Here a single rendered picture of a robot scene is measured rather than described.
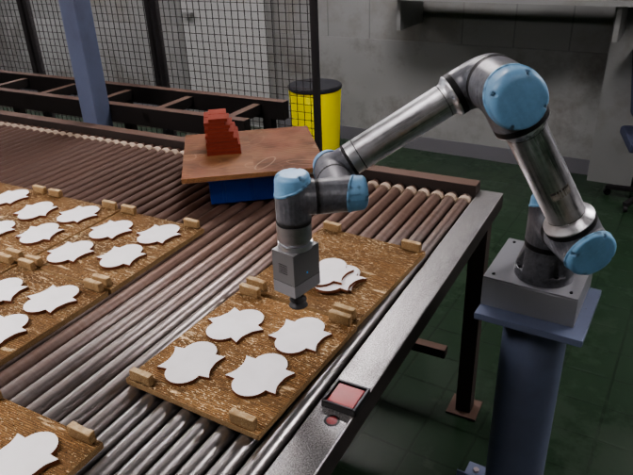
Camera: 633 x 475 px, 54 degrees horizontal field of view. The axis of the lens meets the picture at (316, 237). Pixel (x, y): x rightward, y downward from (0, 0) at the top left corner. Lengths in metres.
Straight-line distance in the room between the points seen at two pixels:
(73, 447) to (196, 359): 0.31
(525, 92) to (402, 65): 4.18
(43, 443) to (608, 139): 4.35
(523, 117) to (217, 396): 0.82
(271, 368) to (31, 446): 0.48
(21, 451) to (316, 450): 0.54
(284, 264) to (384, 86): 4.29
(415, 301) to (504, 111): 0.59
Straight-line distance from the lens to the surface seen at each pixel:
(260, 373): 1.37
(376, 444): 2.54
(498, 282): 1.69
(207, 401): 1.33
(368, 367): 1.42
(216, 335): 1.50
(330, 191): 1.28
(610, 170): 5.06
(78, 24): 3.20
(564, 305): 1.68
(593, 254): 1.51
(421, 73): 5.38
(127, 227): 2.09
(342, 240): 1.89
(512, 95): 1.27
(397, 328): 1.54
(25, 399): 1.51
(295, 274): 1.33
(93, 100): 3.26
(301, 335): 1.47
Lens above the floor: 1.80
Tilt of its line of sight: 27 degrees down
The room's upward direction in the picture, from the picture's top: 2 degrees counter-clockwise
